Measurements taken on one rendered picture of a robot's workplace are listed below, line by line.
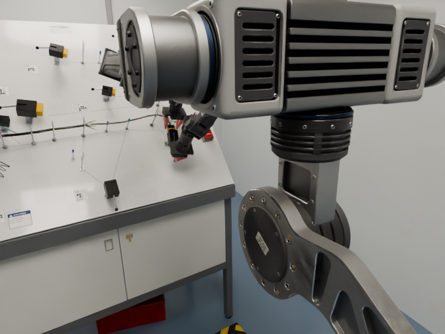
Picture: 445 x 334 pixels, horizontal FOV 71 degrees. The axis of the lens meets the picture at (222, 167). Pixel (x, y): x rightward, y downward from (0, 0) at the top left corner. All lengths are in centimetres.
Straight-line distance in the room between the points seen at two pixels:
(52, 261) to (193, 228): 62
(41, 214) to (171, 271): 67
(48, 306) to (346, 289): 131
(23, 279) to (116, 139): 67
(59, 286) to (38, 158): 53
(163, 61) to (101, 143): 114
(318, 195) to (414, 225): 155
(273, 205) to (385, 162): 160
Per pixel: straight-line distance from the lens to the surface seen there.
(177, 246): 161
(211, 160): 160
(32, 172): 145
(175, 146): 137
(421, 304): 225
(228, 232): 174
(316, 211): 56
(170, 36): 40
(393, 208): 212
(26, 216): 139
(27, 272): 148
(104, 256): 150
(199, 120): 123
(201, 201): 152
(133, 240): 150
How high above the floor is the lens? 144
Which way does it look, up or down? 18 degrees down
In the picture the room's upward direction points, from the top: 1 degrees counter-clockwise
